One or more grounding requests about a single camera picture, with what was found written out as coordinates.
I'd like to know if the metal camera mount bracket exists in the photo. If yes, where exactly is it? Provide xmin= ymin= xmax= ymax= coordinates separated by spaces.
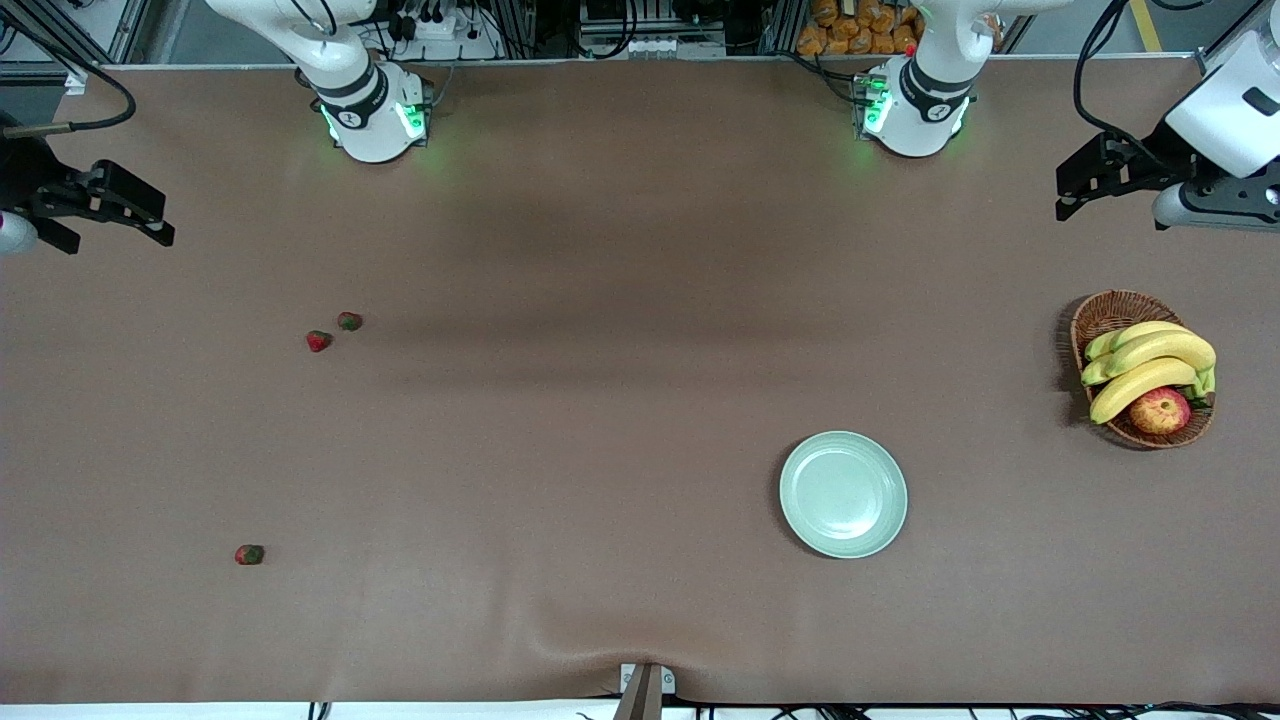
xmin=612 ymin=662 xmax=677 ymax=720

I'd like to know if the brown wicker basket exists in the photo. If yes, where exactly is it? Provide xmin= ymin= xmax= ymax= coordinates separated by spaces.
xmin=1068 ymin=289 xmax=1217 ymax=450

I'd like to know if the silver aluminium frame rail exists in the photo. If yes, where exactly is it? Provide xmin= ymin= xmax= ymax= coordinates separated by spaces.
xmin=105 ymin=0 xmax=153 ymax=65

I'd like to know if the red yellow apple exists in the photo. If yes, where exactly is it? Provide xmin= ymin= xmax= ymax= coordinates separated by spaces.
xmin=1129 ymin=387 xmax=1193 ymax=436

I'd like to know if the pile of orange bread rolls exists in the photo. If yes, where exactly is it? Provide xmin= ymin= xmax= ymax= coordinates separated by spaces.
xmin=797 ymin=0 xmax=926 ymax=57

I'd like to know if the pale green round plate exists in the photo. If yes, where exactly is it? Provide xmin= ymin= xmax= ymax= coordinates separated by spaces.
xmin=779 ymin=430 xmax=909 ymax=559

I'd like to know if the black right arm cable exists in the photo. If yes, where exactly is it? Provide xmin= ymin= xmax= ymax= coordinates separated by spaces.
xmin=0 ymin=5 xmax=137 ymax=136

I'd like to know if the brown table cover cloth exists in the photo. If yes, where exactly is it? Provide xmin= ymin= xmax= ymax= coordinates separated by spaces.
xmin=0 ymin=55 xmax=1280 ymax=707

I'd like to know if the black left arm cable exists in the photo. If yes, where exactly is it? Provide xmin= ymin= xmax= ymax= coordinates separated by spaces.
xmin=1073 ymin=0 xmax=1146 ymax=141

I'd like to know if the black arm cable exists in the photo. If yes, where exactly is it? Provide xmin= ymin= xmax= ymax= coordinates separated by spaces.
xmin=1073 ymin=0 xmax=1146 ymax=141
xmin=0 ymin=5 xmax=137 ymax=136

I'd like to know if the white terminal strip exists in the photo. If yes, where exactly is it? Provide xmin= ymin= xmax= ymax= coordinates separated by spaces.
xmin=618 ymin=36 xmax=726 ymax=59

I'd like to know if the white power strip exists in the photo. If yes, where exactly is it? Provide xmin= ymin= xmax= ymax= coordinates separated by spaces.
xmin=398 ymin=8 xmax=476 ymax=43

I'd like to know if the aluminium frame corner post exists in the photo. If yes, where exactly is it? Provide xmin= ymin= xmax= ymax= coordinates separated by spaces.
xmin=1195 ymin=0 xmax=1269 ymax=76

